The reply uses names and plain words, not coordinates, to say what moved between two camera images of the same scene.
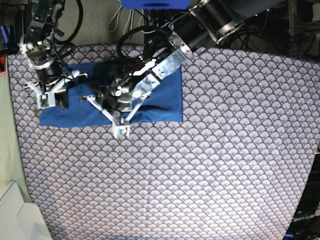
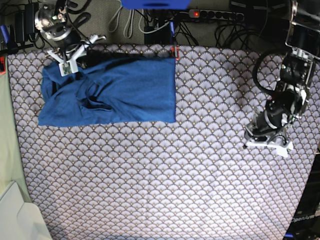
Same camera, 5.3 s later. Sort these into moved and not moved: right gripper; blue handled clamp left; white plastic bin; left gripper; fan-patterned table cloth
Moved: left gripper; right gripper
Not moved: white plastic bin; fan-patterned table cloth; blue handled clamp left
